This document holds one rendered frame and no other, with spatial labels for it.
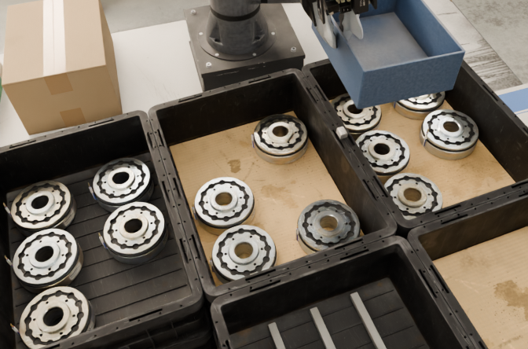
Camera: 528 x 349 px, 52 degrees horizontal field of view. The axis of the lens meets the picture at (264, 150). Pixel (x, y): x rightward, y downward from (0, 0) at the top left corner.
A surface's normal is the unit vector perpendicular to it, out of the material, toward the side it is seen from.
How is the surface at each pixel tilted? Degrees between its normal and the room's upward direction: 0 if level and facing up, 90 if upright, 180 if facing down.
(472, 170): 0
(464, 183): 0
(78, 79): 90
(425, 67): 90
